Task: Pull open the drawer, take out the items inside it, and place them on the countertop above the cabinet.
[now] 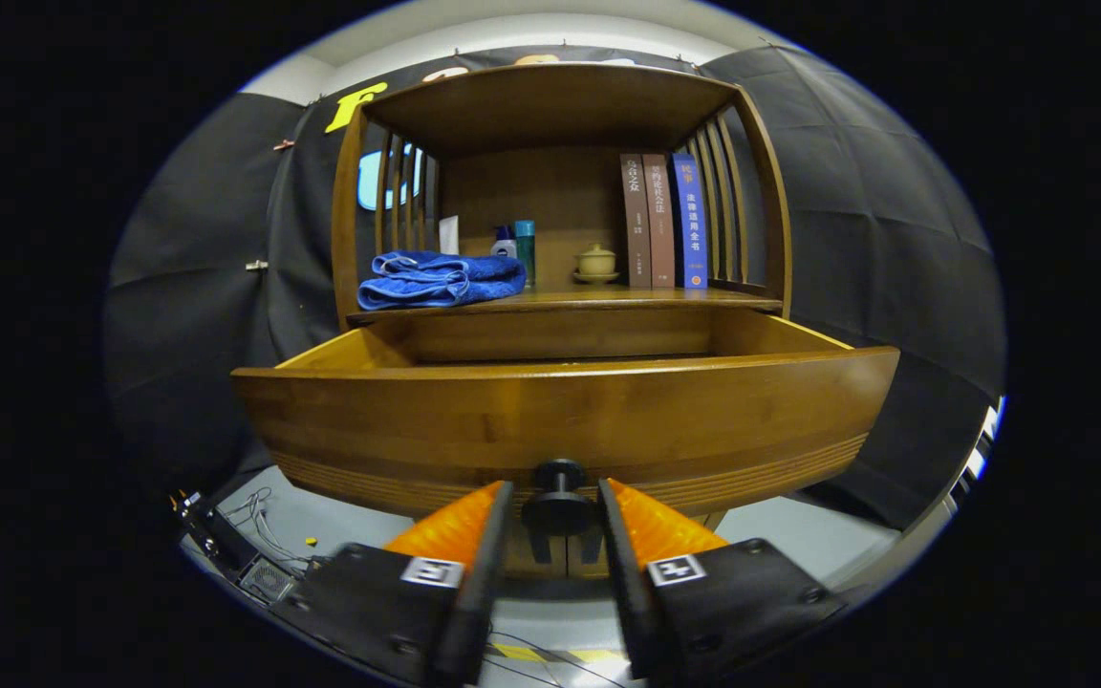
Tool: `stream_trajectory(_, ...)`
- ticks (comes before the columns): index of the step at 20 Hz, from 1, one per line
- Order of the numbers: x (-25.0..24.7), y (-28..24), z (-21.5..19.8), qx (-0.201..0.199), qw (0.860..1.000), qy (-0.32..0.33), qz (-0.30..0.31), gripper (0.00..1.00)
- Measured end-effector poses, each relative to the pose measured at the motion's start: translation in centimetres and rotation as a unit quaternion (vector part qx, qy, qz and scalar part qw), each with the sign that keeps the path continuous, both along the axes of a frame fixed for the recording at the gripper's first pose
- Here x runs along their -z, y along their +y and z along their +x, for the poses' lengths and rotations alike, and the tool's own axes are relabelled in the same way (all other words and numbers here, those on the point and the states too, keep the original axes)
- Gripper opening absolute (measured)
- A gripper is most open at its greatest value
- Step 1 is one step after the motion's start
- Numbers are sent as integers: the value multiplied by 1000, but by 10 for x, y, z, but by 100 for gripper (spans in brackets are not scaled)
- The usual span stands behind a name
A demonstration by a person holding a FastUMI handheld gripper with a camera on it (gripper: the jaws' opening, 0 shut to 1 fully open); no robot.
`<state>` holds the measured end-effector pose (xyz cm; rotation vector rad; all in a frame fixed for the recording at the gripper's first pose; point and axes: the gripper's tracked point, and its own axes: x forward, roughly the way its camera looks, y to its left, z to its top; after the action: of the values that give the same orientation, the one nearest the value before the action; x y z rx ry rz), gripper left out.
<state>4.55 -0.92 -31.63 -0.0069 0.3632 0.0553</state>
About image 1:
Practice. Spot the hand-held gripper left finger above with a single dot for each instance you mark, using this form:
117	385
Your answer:
488	583

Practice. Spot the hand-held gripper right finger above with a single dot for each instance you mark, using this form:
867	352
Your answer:
619	583

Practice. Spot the black drawer knob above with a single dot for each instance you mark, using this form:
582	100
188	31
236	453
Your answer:
558	511

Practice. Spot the wooden drawer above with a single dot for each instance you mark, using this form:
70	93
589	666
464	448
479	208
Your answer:
560	420

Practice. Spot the wooden countertop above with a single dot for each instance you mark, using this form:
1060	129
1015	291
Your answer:
589	299

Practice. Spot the wooden cabinet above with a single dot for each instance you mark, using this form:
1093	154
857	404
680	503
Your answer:
531	191

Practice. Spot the yellow black striped floor tape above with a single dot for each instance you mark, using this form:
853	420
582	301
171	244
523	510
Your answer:
522	653

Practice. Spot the black electronics box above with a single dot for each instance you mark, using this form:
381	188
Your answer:
226	549

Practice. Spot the blue folded towel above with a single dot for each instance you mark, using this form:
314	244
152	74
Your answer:
436	277

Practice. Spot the yellow-green lidded tea cup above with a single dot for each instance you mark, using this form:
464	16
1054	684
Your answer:
596	263

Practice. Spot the teal bottle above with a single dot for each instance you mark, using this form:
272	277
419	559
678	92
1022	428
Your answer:
525	253

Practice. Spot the white lotion bottle blue cap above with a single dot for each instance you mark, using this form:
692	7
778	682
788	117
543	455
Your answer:
504	247

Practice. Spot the white tube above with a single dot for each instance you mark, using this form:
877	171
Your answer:
448	236

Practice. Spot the dark brown book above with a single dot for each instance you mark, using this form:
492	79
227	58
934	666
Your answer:
636	229

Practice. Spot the reddish brown book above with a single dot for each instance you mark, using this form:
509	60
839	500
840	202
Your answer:
662	229

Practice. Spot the blue book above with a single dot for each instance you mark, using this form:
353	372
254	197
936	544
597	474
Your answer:
691	229

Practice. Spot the white furniture edge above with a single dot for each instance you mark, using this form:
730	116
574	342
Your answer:
976	459

